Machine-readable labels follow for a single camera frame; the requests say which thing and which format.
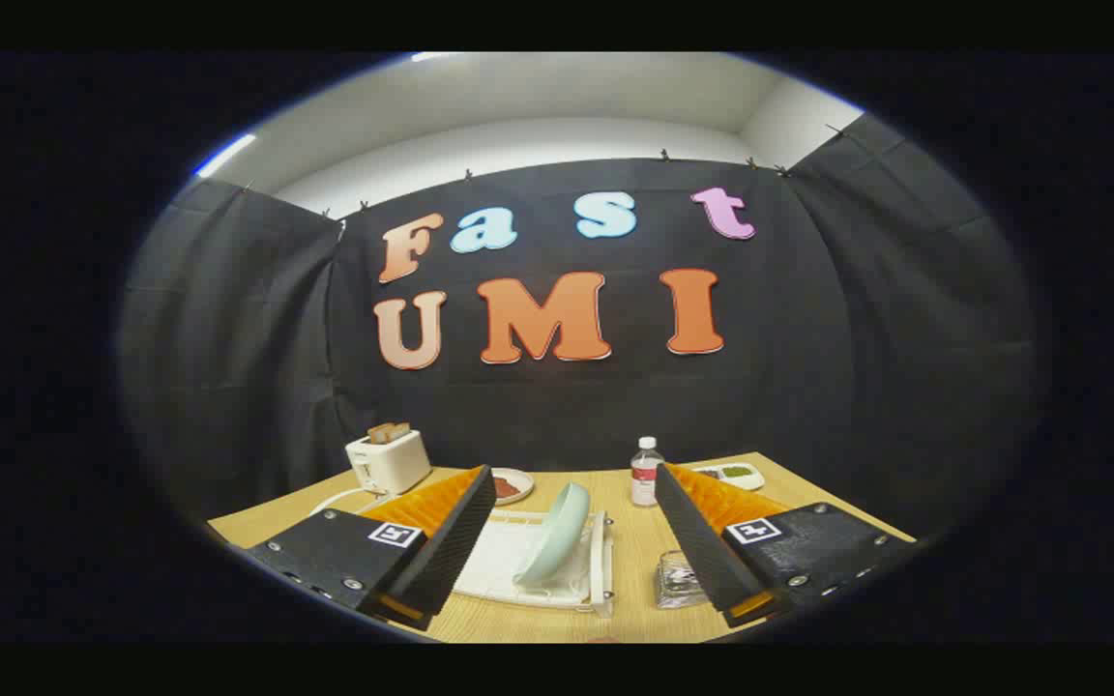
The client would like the pink plate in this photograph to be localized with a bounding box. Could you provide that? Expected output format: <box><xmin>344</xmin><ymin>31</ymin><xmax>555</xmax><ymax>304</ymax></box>
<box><xmin>489</xmin><ymin>468</ymin><xmax>535</xmax><ymax>506</ymax></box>

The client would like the black backdrop cloth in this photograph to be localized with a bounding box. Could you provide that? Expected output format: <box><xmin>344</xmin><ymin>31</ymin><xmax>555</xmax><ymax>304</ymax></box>
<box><xmin>120</xmin><ymin>113</ymin><xmax>1041</xmax><ymax>542</ymax></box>

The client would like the white wire dish rack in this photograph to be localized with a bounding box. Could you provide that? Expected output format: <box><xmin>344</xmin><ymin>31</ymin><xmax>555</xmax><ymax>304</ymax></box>
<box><xmin>451</xmin><ymin>509</ymin><xmax>616</xmax><ymax>620</ymax></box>

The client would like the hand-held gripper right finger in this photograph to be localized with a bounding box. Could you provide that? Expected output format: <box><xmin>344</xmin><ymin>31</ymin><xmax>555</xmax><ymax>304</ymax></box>
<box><xmin>655</xmin><ymin>462</ymin><xmax>916</xmax><ymax>629</ymax></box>

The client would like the metal wire basket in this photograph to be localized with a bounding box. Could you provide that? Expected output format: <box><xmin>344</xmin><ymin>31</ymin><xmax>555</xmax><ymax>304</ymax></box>
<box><xmin>656</xmin><ymin>551</ymin><xmax>715</xmax><ymax>610</ymax></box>

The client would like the white toaster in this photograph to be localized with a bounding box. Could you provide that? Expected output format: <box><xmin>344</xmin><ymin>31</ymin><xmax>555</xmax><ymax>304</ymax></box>
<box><xmin>345</xmin><ymin>428</ymin><xmax>432</xmax><ymax>496</ymax></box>

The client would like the clear plastic bottle red label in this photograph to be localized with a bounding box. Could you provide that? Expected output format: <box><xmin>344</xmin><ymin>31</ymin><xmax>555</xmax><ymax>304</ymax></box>
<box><xmin>630</xmin><ymin>436</ymin><xmax>665</xmax><ymax>508</ymax></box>

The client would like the white toaster cable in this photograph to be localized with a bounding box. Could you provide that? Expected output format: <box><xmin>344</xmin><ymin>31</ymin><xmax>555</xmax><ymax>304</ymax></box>
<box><xmin>310</xmin><ymin>486</ymin><xmax>376</xmax><ymax>515</ymax></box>

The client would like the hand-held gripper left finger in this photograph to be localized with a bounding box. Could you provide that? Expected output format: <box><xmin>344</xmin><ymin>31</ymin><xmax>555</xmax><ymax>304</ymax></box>
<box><xmin>246</xmin><ymin>465</ymin><xmax>498</xmax><ymax>631</ymax></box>

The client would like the mint green plate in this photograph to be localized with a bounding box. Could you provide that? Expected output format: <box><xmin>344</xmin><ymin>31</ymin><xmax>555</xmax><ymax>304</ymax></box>
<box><xmin>513</xmin><ymin>482</ymin><xmax>591</xmax><ymax>588</ymax></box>

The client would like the white divided food tray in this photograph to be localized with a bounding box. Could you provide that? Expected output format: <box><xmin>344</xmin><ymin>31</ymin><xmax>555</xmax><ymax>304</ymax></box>
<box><xmin>692</xmin><ymin>462</ymin><xmax>767</xmax><ymax>491</ymax></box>

